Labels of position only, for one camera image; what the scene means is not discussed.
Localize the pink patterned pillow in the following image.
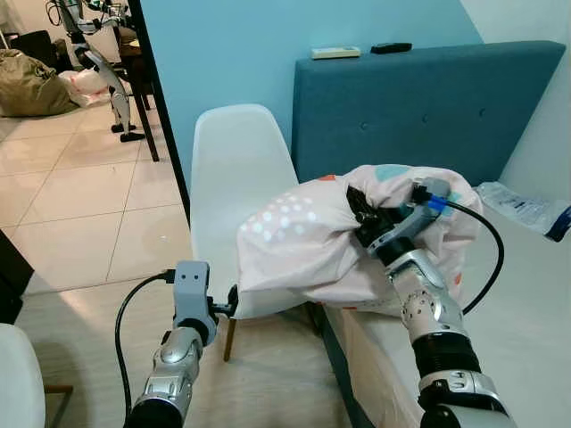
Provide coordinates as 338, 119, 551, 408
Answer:
236, 164, 484, 315

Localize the black chair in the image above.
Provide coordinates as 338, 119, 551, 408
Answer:
7, 29, 62, 72

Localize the blue padded headboard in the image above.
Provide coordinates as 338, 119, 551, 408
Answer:
292, 40, 568, 190

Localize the clear plastic bag blue label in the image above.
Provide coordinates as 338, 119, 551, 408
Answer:
476, 182, 571, 243

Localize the white remote control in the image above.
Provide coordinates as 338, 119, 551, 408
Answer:
311, 47, 361, 61

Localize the black remote control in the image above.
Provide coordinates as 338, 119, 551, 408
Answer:
371, 42, 413, 55

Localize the black furniture piece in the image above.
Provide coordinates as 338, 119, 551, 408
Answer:
0, 229, 35, 325

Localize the silver humanoid robot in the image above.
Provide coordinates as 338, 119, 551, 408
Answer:
46, 0, 148, 144

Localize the white pink plastic bag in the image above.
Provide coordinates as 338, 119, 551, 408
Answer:
58, 69, 112, 109

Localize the olive green bag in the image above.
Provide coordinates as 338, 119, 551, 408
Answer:
0, 49, 79, 118

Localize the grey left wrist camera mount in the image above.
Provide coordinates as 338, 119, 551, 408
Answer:
172, 260, 215, 324

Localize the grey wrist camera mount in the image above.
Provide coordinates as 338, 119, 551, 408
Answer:
172, 260, 215, 324
393, 177, 454, 240

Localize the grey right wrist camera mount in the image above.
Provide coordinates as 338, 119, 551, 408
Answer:
393, 177, 454, 240

